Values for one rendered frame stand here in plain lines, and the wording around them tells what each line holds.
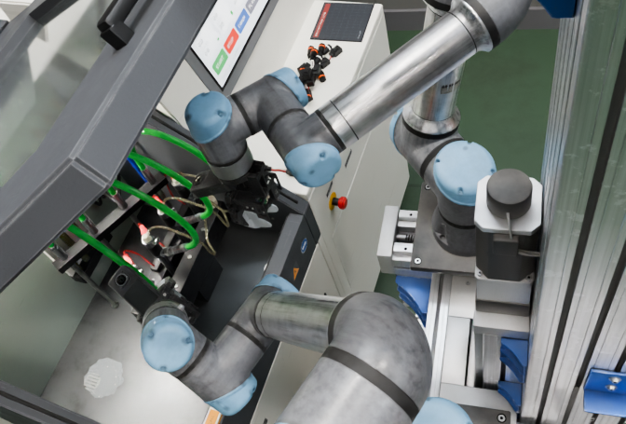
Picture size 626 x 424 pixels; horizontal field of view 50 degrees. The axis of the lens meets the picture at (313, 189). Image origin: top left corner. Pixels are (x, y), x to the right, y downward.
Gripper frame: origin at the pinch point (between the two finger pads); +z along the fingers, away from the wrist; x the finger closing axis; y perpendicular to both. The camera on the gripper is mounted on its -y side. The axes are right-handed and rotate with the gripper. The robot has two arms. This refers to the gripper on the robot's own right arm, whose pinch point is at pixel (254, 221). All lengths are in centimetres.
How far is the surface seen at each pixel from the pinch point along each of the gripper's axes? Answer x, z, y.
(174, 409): -32, 41, -21
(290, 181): 26.2, 25.9, -8.6
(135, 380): -29, 41, -34
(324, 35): 77, 26, -16
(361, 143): 58, 51, -3
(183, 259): -1.0, 25.9, -27.2
